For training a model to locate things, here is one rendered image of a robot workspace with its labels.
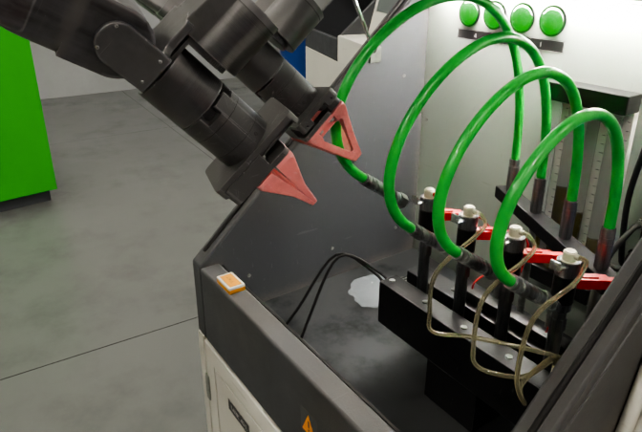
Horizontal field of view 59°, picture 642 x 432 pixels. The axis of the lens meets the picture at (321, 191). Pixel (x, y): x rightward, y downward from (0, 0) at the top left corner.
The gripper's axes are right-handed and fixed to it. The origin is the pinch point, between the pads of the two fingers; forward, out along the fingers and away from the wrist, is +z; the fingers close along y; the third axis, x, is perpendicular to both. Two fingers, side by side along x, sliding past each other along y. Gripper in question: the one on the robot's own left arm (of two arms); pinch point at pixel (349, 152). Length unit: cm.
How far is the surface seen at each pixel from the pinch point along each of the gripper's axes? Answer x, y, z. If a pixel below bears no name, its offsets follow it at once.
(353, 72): -7.3, -1.9, -7.3
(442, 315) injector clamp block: 8.2, 0.4, 28.5
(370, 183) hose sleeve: 0.8, 1.5, 5.9
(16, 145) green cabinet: 76, 321, -44
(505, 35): -23.7, -6.6, 3.8
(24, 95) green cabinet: 48, 318, -60
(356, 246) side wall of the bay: 6, 43, 32
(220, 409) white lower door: 49, 35, 27
